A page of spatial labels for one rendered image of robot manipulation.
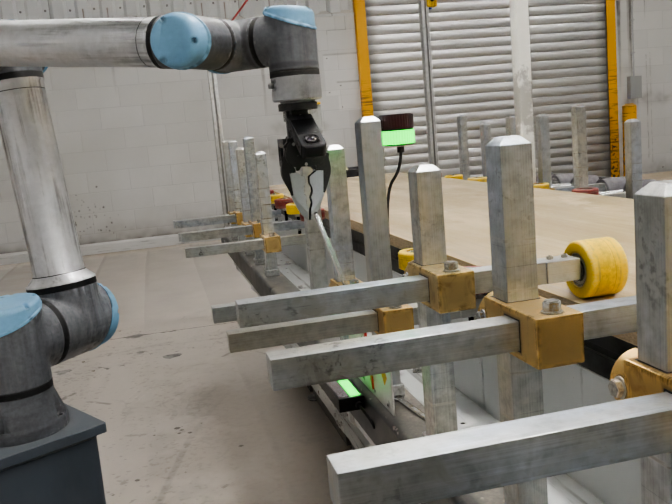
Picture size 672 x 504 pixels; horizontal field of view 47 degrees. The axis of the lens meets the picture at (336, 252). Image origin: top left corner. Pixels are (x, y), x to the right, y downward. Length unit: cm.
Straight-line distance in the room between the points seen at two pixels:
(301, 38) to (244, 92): 757
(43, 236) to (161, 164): 713
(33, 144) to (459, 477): 142
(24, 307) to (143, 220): 729
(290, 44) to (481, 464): 100
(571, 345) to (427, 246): 33
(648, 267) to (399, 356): 25
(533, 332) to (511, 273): 8
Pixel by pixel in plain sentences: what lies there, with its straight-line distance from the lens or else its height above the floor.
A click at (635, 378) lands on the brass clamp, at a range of 62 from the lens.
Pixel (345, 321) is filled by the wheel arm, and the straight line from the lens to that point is 124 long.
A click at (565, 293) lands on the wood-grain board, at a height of 90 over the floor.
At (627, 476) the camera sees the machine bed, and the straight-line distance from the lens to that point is 112.
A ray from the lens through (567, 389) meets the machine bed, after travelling 120.
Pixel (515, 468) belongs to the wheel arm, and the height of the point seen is 94.
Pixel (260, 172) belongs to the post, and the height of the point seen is 104.
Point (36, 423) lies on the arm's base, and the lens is 169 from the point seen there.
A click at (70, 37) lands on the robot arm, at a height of 136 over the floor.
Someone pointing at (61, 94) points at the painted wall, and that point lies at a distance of 893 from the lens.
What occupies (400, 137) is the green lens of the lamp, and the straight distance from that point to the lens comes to 126.
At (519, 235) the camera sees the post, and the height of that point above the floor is 104.
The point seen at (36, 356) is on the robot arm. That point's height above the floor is 76.
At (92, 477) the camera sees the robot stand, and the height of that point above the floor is 49.
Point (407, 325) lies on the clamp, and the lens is 124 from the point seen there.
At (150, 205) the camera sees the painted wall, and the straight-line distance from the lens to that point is 890.
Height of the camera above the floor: 116
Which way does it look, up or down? 9 degrees down
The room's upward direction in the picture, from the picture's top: 5 degrees counter-clockwise
